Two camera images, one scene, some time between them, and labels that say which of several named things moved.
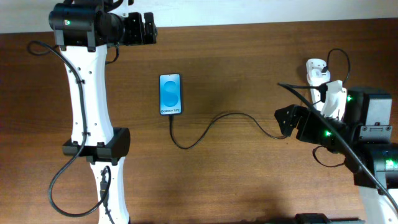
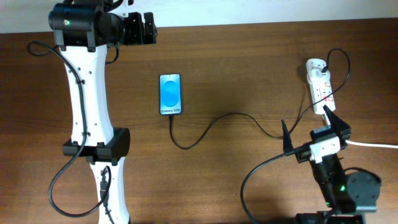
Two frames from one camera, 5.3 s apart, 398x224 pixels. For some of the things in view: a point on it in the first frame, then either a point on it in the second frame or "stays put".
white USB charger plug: x=316 y=77 stays put
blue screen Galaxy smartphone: x=170 y=96 stays put
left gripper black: x=137 y=37 stays put
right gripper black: x=311 y=119 to x=344 y=129
